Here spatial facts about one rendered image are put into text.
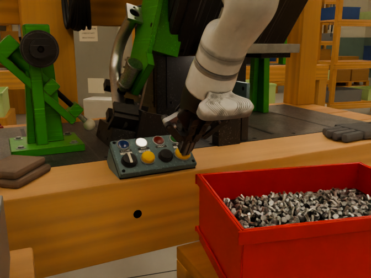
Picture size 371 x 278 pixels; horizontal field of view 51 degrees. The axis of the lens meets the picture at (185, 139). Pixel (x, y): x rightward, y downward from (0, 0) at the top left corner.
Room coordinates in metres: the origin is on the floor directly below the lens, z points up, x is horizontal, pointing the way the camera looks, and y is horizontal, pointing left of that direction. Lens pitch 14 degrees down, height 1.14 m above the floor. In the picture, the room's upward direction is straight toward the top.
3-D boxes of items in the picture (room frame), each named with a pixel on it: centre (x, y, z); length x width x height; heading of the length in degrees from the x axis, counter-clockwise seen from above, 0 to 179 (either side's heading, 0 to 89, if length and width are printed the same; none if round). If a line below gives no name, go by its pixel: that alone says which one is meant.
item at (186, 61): (1.24, -0.01, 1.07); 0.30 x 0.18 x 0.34; 116
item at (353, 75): (10.34, -4.06, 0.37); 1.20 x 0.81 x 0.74; 108
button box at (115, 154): (0.71, 0.07, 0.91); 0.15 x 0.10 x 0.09; 116
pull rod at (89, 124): (0.90, 0.24, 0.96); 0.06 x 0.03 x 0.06; 116
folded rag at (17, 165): (0.65, 0.30, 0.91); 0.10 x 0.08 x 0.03; 167
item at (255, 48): (1.01, -0.09, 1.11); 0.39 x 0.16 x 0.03; 26
